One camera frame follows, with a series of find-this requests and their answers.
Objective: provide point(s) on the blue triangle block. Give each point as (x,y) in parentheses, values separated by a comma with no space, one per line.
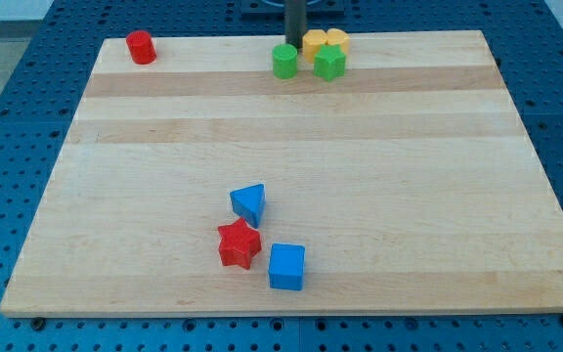
(249,203)

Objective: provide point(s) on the light wooden board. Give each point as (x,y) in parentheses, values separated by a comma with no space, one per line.
(411,181)

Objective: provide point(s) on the red star block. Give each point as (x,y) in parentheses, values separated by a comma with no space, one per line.
(239,243)

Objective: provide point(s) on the blue cube block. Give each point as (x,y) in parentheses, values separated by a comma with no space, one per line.
(286,266)

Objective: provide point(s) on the green cylinder block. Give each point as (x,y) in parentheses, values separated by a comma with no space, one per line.
(284,61)

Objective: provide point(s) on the green star block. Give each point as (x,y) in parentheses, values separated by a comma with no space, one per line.
(329,62)

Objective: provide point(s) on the yellow hexagon block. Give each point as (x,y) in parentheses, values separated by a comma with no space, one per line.
(312,41)

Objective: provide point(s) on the yellow heart block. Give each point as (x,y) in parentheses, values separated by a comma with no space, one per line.
(336,36)

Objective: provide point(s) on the red cylinder block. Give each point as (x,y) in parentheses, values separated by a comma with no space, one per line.
(140,45)

